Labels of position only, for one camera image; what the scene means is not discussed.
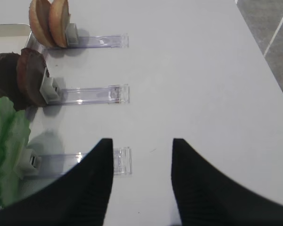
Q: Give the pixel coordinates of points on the brown meat patty rear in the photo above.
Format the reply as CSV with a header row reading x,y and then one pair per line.
x,y
8,80

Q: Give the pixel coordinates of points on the clear patty holder rack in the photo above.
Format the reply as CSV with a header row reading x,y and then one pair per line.
x,y
54,95

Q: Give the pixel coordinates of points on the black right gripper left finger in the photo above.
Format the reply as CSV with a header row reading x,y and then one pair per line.
x,y
78,198

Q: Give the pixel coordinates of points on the green lettuce leaf front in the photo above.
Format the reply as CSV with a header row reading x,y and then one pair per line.
x,y
14,135

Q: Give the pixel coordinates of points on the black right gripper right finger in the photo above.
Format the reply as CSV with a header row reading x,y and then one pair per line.
x,y
207,197

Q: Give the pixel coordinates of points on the clear bread holder rack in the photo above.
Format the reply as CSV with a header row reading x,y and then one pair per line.
x,y
74,41

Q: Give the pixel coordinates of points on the bread slice far side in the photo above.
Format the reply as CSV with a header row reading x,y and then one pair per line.
x,y
39,22

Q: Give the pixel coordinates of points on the brown meat patty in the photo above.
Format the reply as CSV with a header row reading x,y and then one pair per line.
x,y
8,80
30,72

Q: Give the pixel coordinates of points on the bread slice near pusher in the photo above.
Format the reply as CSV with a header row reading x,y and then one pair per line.
x,y
58,21

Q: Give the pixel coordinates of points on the white rectangular tray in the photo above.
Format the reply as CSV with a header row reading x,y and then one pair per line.
x,y
13,37

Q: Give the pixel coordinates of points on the clear lettuce holder rack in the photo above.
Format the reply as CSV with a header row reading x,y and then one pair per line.
x,y
44,157

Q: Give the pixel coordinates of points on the brown meat patty front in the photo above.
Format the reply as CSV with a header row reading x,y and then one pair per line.
x,y
30,72

